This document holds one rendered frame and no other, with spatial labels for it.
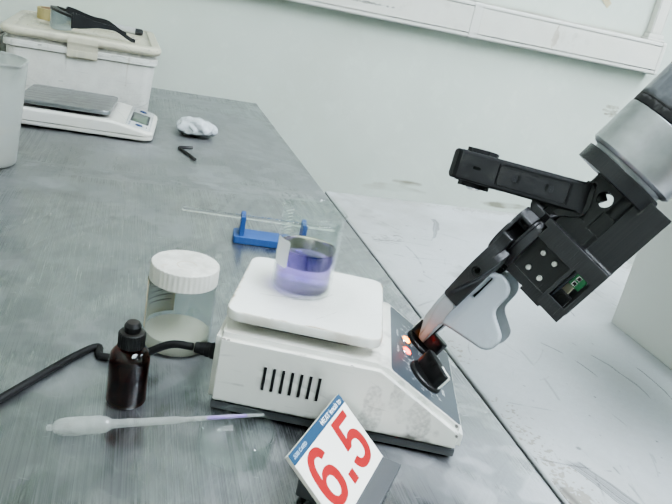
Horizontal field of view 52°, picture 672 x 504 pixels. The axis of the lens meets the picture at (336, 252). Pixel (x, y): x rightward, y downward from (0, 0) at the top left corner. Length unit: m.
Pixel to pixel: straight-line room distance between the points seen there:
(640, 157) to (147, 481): 0.41
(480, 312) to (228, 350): 0.21
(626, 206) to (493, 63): 1.62
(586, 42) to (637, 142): 1.71
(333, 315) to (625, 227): 0.23
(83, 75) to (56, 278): 0.85
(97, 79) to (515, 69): 1.24
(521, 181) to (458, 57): 1.56
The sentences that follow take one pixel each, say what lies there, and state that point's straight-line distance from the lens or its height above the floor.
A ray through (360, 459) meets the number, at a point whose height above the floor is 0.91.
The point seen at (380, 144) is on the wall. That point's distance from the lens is 2.08.
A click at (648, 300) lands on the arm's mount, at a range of 0.90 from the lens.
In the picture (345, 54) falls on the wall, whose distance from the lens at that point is 2.00.
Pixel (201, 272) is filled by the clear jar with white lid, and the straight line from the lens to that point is 0.59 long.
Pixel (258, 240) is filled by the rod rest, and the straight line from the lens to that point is 0.89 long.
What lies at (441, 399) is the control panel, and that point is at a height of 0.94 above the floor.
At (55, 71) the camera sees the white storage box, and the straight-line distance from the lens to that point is 1.55.
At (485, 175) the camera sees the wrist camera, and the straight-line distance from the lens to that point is 0.57.
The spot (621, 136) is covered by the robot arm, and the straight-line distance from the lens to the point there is 0.56.
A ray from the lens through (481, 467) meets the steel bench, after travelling 0.57.
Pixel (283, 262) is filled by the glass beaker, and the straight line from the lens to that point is 0.54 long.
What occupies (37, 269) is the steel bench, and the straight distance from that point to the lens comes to 0.77.
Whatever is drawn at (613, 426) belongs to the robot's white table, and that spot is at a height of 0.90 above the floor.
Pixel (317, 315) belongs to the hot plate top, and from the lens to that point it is 0.53.
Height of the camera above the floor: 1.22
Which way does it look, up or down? 20 degrees down
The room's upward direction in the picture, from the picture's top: 12 degrees clockwise
